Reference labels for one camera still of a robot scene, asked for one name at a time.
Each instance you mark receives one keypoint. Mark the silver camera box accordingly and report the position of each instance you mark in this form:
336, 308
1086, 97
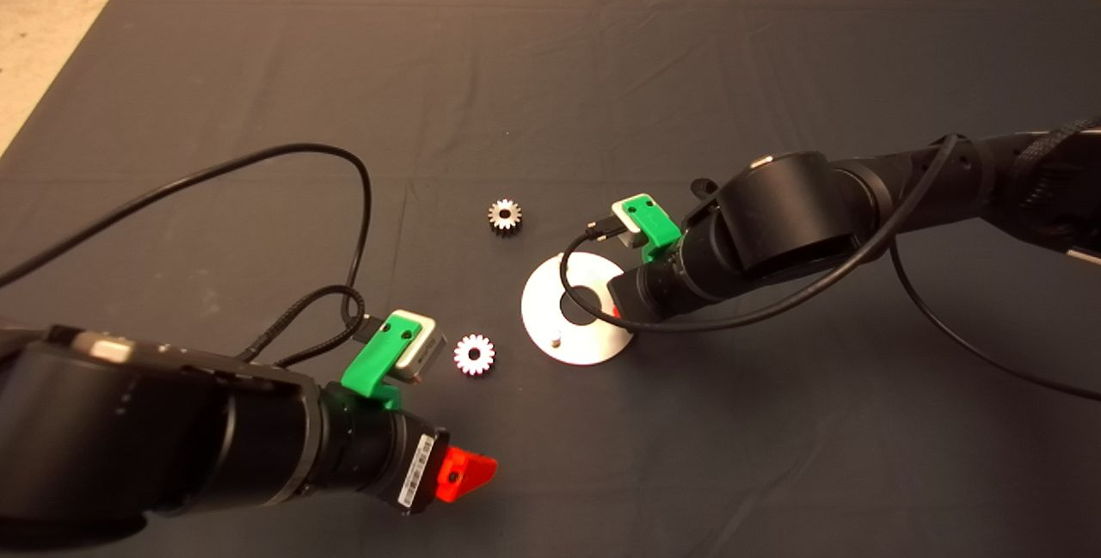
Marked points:
427, 352
625, 223

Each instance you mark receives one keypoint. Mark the green left camera mount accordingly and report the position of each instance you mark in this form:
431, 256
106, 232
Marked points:
374, 360

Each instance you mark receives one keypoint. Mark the green right camera mount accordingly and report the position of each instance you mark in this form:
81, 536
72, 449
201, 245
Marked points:
655, 227

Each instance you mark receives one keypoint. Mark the silver right camera box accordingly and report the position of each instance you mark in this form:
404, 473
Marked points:
625, 223

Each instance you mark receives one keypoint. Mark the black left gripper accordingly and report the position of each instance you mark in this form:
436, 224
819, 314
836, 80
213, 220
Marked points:
378, 455

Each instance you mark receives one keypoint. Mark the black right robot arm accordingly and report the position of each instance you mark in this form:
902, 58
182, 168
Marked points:
791, 214

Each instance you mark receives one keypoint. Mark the round metal carrier plate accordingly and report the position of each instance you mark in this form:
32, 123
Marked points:
538, 309

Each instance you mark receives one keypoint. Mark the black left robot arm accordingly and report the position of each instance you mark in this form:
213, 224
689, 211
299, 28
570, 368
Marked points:
129, 446

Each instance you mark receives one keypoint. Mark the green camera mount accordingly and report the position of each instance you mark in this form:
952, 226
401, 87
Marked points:
655, 227
374, 360

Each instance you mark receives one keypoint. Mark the dark grey table cloth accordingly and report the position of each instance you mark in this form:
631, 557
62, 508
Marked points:
602, 68

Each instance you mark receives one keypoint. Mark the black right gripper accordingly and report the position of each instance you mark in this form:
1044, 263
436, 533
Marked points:
658, 283

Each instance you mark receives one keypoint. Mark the silver left camera box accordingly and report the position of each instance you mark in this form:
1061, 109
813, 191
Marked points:
427, 352

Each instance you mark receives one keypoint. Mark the steel planetary gear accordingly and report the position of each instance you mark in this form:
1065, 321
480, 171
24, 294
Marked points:
495, 218
484, 355

